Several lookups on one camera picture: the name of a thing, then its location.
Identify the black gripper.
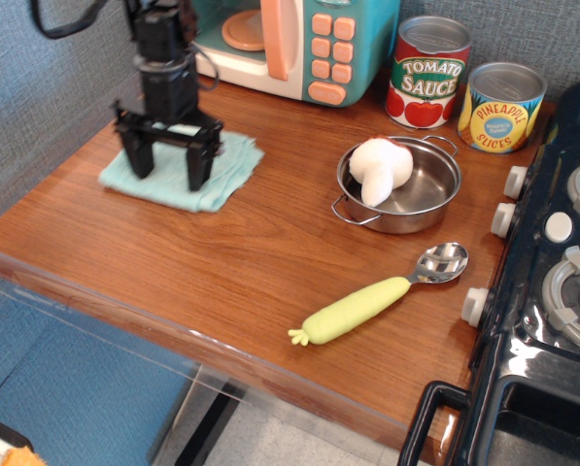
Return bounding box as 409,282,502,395
113,52,222,191

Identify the light blue towel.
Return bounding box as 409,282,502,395
98,130,264,213

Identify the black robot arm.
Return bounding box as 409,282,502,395
114,1,223,191

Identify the teal toy microwave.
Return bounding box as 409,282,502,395
193,0,400,108

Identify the white plush mushroom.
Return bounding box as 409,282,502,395
349,137,414,207

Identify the small steel pot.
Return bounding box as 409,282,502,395
331,135,462,234

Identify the tomato sauce can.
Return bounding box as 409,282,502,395
386,16,471,129

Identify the pineapple slices can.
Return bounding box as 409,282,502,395
458,62,547,154

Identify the orange object at corner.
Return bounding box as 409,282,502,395
0,422,46,466

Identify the black toy stove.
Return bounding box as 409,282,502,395
398,83,580,465

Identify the black cable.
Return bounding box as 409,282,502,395
29,0,221,92

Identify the spoon with yellow-green handle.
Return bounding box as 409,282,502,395
288,242,469,347

